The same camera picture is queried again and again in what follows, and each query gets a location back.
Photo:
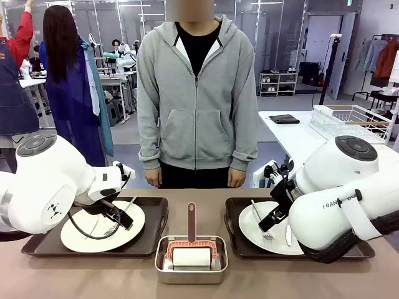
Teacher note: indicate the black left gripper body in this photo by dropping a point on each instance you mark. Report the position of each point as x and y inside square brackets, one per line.
[107, 208]

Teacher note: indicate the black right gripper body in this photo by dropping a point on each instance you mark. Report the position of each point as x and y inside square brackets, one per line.
[285, 196]

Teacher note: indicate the silver fork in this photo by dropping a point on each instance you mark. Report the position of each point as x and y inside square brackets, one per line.
[132, 201]
[256, 211]

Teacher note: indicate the white round plate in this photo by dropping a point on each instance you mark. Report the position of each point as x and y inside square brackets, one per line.
[93, 244]
[252, 230]

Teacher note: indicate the silver table knife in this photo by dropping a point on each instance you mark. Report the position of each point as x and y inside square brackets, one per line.
[90, 230]
[288, 235]

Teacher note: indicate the brown serving tray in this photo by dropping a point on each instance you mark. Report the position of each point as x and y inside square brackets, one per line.
[149, 240]
[237, 243]

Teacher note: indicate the person right forearm gray sleeve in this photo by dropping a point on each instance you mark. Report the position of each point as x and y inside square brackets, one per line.
[149, 146]

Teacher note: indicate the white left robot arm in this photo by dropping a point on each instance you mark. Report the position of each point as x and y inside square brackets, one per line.
[46, 174]

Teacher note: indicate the person left forearm gray sleeve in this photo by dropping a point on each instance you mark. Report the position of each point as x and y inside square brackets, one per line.
[244, 146]

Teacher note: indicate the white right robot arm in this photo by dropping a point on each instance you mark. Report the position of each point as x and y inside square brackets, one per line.
[336, 162]

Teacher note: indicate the person right hand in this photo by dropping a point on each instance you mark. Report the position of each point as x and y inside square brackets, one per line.
[153, 178]

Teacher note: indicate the person left hand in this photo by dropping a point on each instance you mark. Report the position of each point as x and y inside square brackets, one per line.
[237, 178]

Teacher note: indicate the white side table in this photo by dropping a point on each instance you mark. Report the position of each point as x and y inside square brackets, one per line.
[293, 140]

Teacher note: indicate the pink lint roller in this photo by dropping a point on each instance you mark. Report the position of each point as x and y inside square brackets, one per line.
[190, 218]

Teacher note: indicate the black folded cloth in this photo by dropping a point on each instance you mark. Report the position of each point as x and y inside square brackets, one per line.
[283, 119]

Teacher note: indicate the steel rectangular container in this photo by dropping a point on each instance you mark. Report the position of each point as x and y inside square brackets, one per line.
[190, 277]

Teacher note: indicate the gray plastic stool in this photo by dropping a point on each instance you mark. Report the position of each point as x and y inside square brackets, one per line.
[110, 109]

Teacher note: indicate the long-haired mannequin blue dress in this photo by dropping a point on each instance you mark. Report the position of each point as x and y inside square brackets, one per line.
[71, 99]

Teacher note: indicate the person in gray hoodie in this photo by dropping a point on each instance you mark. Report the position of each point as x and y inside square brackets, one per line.
[196, 118]

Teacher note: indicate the white shoe rack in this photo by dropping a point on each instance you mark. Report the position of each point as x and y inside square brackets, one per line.
[279, 73]

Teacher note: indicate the black bags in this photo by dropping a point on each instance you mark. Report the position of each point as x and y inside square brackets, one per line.
[310, 73]

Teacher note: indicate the white background desk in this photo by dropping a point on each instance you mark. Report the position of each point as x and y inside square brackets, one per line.
[31, 82]
[112, 81]

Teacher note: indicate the mannequin red shirt denim apron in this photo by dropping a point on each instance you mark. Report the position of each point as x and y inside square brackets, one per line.
[15, 102]

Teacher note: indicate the black tripod with phone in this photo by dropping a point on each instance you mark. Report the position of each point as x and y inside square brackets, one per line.
[331, 62]

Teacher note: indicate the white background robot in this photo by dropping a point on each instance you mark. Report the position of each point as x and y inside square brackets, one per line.
[124, 57]

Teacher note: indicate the seated background person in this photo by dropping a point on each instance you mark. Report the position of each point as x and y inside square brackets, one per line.
[116, 45]

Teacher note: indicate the gray-blue hanging shirt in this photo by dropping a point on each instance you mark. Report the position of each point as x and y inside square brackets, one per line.
[372, 53]

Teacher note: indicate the white door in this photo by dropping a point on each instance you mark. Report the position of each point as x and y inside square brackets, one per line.
[346, 37]

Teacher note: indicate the orange hanging jacket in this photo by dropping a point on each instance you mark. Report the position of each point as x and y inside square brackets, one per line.
[388, 59]

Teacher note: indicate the black clothes rack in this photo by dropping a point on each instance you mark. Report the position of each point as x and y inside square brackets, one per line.
[378, 35]

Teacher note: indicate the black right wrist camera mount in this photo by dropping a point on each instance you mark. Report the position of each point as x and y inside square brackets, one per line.
[275, 172]

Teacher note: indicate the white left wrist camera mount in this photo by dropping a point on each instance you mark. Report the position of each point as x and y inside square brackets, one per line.
[120, 169]

